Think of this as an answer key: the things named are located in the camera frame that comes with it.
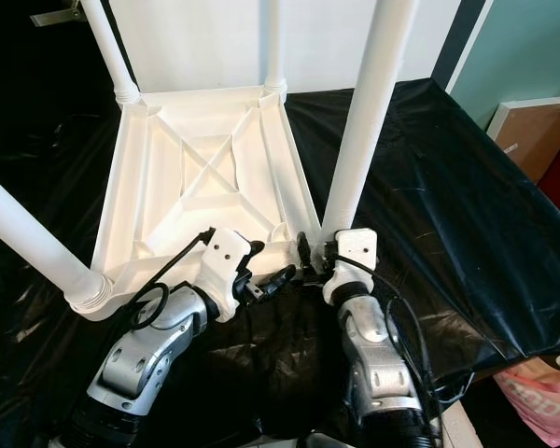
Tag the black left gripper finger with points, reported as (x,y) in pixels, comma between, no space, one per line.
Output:
(256,247)
(280,277)

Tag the black plastic table cover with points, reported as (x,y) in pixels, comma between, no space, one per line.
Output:
(457,233)

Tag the white plastic table leg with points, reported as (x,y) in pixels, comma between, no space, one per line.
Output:
(369,112)
(274,47)
(110,47)
(37,238)

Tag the brown cardboard box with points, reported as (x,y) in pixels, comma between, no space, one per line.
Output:
(537,135)

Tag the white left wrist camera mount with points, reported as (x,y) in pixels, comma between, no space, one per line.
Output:
(224,266)

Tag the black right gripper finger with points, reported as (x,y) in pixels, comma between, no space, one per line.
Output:
(304,252)

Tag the white plastic table top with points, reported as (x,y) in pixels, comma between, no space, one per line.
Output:
(140,182)

